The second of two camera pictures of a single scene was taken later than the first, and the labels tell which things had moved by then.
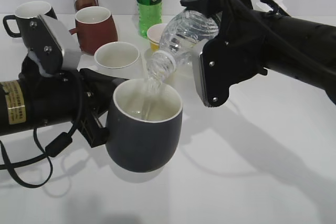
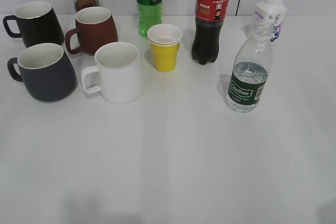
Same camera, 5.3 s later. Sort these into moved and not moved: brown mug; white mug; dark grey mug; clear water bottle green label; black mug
Moved: dark grey mug; clear water bottle green label
Not moved: black mug; brown mug; white mug
